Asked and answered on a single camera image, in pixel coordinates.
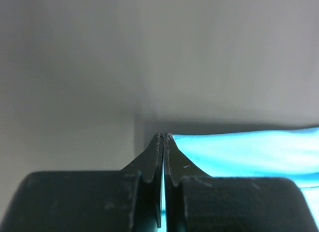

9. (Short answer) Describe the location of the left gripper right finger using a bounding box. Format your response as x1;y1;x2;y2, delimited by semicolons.
163;133;210;232

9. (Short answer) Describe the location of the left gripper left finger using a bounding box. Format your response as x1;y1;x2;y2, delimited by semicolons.
121;133;163;229

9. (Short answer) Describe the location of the bright cyan t shirt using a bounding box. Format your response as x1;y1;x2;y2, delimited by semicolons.
172;127;319;221

